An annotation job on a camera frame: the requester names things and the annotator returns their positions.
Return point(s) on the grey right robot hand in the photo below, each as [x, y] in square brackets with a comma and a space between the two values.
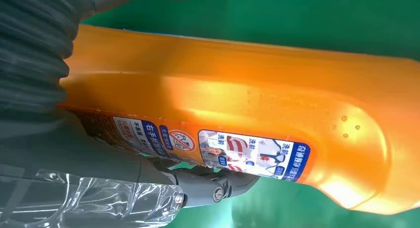
[82, 154]

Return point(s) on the clear plastic wrap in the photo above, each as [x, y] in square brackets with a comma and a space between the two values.
[98, 200]

